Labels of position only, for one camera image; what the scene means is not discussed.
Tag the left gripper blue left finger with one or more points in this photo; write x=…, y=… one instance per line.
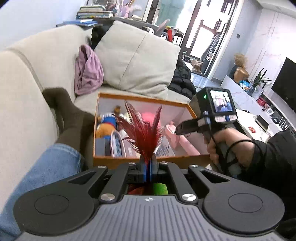
x=142, y=170

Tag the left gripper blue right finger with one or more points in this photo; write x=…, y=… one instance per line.
x=153, y=168

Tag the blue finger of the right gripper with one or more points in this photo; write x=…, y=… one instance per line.
x=190, y=126

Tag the red orange feather toy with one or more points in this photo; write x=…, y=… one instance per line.
x=144, y=141

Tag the pink card wallet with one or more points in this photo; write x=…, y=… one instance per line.
x=117, y=146

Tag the pink green fluffy pompom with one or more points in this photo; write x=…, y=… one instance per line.
x=150, y=119

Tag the black sleeve right forearm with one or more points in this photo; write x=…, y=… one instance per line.
x=273, y=168

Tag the person right hand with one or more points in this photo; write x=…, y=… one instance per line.
x=241, y=145

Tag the blue illustrated card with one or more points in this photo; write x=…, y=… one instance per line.
x=164, y=150

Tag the black puffer jacket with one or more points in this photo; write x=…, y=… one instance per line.
x=181, y=81

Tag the orange cardboard storage box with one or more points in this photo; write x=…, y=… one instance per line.
x=171, y=111

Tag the bronze bust sculpture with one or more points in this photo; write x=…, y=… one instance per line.
x=240, y=72

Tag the dark grey flat case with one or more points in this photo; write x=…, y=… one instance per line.
x=102, y=147

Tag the white marble coffee table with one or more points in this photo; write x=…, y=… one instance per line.
x=246, y=123

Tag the black notebook on table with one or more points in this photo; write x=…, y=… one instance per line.
x=262, y=123

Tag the green potted plant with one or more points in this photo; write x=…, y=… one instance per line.
x=260, y=79

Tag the brown bear plush blue outfit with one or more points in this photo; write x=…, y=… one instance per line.
x=107, y=123

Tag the black television screen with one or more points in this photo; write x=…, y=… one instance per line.
x=285, y=83

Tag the left leg blue jeans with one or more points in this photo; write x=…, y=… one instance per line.
x=42, y=137

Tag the beige sofa cushion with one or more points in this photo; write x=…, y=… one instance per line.
x=137, y=61

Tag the purple crumpled garment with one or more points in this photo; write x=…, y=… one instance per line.
x=88, y=71

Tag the beige fabric sofa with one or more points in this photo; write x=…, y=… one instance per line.
x=47, y=60

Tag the stack of books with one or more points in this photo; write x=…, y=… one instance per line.
x=86, y=15

